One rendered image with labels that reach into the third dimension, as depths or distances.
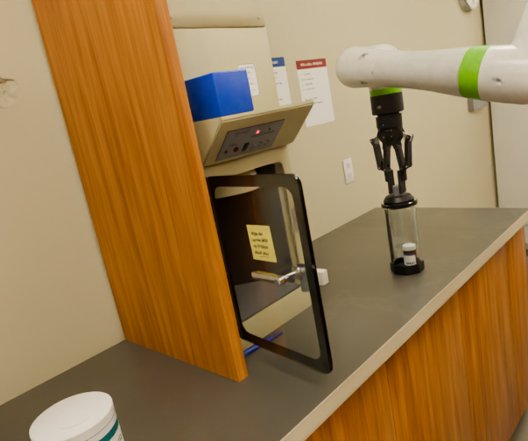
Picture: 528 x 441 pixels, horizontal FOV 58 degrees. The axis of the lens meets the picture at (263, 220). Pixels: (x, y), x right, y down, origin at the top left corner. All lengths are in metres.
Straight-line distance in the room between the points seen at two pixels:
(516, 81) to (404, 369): 0.73
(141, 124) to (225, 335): 0.49
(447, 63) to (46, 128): 1.00
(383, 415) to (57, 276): 0.91
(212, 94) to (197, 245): 0.32
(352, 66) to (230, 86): 0.40
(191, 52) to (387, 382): 0.90
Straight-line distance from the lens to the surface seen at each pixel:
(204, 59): 1.15
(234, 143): 1.08
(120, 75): 1.11
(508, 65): 1.13
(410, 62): 1.24
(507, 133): 3.98
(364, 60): 1.30
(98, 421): 0.85
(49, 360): 1.45
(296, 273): 0.91
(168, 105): 0.99
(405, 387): 1.36
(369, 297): 1.41
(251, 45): 1.27
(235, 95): 1.05
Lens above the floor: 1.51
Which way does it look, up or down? 13 degrees down
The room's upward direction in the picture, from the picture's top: 11 degrees counter-clockwise
